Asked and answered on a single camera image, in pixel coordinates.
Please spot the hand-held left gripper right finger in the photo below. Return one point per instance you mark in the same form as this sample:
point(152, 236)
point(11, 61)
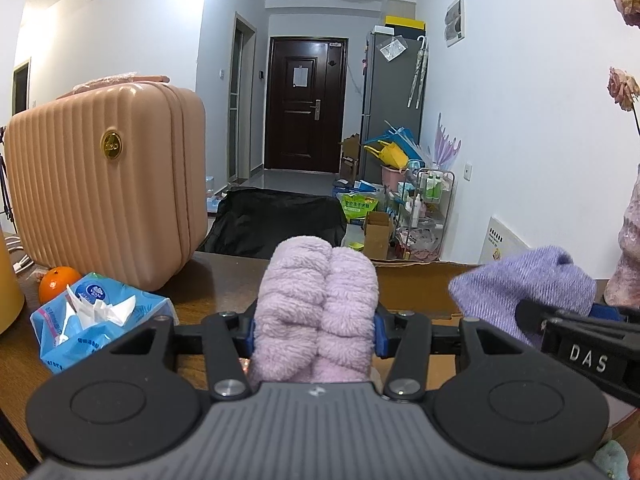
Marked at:
point(384, 335)

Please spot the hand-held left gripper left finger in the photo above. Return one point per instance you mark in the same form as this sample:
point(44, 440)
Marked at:
point(235, 342)

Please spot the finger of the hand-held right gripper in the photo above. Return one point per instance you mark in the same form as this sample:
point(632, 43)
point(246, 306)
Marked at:
point(530, 320)
point(607, 312)

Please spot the purple sachet bag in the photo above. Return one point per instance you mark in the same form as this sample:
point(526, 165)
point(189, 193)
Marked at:
point(525, 275)

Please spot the red printed cardboard box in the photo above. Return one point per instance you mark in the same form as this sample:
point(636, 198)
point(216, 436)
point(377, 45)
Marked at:
point(420, 290)

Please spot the purple fluffy towel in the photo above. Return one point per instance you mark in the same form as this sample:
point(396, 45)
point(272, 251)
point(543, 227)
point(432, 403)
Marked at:
point(315, 300)

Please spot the pink ceramic vase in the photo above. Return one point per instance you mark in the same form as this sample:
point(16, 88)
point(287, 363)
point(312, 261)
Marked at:
point(627, 260)

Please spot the white leaning panel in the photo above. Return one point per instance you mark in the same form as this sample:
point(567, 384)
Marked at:
point(502, 242)

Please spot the small cardboard box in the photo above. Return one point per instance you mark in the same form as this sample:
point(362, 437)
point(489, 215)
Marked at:
point(377, 237)

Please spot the blue plush toy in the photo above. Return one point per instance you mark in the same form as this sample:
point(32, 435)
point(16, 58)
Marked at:
point(610, 460)

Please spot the black fabric bag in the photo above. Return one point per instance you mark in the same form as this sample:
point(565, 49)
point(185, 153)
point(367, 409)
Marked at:
point(270, 222)

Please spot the green printed bag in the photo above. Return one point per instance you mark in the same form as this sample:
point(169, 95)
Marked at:
point(357, 209)

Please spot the pink bucket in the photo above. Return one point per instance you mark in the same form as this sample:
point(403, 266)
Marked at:
point(392, 179)

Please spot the blue tissue pack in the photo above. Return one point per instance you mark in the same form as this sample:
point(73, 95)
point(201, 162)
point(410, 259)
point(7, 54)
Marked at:
point(75, 325)

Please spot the open cardboard box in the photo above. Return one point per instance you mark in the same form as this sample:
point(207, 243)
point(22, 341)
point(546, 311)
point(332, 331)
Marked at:
point(350, 157)

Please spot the pile of blue yellow bags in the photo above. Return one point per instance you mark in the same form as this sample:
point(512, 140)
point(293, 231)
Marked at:
point(395, 147)

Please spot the orange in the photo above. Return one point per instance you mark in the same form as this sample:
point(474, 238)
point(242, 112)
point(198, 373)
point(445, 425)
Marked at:
point(55, 282)

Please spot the pink ribbed suitcase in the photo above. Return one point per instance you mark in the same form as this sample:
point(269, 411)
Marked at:
point(100, 200)

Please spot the dark brown door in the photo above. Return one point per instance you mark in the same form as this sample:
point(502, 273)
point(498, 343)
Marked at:
point(300, 130)

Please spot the bunch of dried pink roses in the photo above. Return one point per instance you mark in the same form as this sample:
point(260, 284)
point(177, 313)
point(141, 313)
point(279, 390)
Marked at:
point(622, 87)

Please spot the yellow thermos jug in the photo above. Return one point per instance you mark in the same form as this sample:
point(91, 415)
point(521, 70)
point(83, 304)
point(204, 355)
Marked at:
point(7, 290)

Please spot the grey refrigerator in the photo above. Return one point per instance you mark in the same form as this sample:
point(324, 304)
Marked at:
point(385, 100)

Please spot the grey interior door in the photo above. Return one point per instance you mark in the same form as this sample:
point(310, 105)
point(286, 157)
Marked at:
point(242, 105)

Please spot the folded white umbrella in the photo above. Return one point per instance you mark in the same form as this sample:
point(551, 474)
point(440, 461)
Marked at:
point(419, 72)

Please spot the paper sheet on door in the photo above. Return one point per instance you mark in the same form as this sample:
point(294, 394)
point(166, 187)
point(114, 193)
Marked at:
point(299, 76)

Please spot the black tripod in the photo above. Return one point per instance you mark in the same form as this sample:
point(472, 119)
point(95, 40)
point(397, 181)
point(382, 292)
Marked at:
point(5, 180)

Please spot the pink flat bag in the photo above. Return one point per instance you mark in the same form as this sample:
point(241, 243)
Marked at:
point(115, 84)

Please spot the clear plastic bag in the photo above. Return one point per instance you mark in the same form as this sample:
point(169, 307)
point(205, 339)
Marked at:
point(392, 47)

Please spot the yellow and black box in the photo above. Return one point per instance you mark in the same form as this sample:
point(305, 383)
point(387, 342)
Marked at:
point(405, 25)

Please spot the white wall outlet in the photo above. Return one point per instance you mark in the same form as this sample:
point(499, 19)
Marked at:
point(467, 171)

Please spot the purple wall sticker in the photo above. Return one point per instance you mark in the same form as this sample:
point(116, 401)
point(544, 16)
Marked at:
point(445, 142)

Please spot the white wall panel box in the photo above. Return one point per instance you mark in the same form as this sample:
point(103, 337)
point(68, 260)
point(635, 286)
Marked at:
point(455, 20)

